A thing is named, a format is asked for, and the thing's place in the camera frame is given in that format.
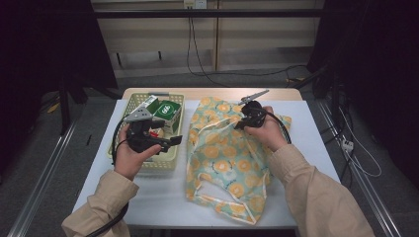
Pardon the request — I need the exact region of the pale yellow plastic basket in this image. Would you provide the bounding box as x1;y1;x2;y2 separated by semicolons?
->
106;92;186;172

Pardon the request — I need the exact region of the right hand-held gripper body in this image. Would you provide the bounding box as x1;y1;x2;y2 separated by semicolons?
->
238;89;271;130

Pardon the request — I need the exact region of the black cable from wall outlet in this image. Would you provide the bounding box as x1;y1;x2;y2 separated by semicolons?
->
186;8;308;88

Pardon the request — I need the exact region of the white power strip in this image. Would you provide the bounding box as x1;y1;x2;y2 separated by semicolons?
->
341;138;356;153

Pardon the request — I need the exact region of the square green and white box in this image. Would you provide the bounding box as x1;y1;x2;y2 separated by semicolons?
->
151;100;183;136

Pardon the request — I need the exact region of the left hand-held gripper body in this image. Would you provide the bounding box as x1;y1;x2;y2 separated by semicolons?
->
123;105;172;155

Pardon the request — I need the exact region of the white wall outlet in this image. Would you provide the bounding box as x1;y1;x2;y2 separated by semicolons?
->
183;0;209;10

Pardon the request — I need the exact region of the person's right hand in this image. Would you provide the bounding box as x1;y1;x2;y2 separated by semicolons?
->
243;105;290;153

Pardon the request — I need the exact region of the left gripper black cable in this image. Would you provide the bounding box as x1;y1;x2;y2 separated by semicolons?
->
86;118;130;237

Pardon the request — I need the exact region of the orange print cloth bag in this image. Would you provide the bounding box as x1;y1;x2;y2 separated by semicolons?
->
185;96;293;226

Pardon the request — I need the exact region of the tall green and white box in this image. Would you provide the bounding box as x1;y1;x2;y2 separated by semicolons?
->
143;94;161;115

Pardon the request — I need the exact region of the black metal stand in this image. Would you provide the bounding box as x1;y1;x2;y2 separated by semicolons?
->
57;74;89;136

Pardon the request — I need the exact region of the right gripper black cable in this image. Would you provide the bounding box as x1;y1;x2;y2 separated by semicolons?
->
263;110;293;145

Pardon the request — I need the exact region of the black curtain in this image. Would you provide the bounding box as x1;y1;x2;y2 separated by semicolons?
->
306;0;419;191
0;0;119;174

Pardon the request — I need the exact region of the person's left hand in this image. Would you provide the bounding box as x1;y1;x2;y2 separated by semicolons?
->
113;123;163;182

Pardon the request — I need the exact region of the white floor cable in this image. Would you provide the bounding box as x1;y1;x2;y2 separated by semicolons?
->
338;108;383;179

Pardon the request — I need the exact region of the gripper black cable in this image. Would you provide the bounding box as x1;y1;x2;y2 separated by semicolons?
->
263;110;293;145
86;118;130;237

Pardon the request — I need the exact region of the metal floor rail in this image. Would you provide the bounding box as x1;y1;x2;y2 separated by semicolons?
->
6;120;79;237
316;100;403;237

